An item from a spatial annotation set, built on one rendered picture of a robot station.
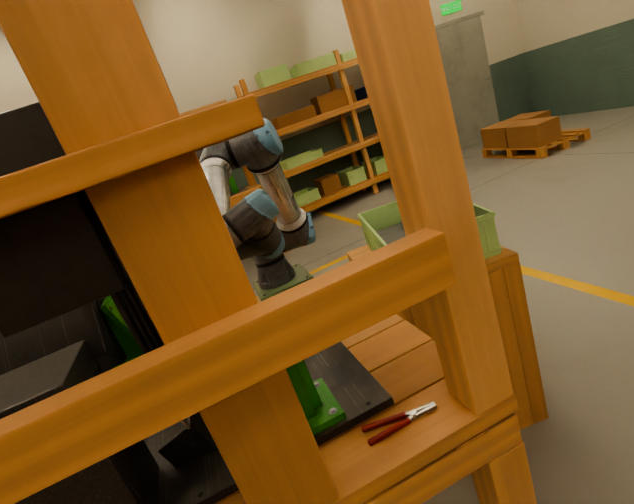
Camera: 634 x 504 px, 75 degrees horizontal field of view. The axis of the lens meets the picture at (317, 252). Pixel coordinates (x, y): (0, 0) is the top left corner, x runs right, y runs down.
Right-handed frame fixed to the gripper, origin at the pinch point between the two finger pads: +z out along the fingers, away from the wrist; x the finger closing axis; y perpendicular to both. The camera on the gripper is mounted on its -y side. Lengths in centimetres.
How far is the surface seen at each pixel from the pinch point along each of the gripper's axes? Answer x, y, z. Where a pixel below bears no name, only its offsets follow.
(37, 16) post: 52, 3, -23
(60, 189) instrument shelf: 43.7, -10.2, -12.6
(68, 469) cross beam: 25.6, -28.8, 9.8
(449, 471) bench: -16, -61, -27
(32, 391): 17.3, -10.7, 15.9
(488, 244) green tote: -73, -24, -95
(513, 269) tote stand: -78, -36, -96
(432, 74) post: 29, -19, -62
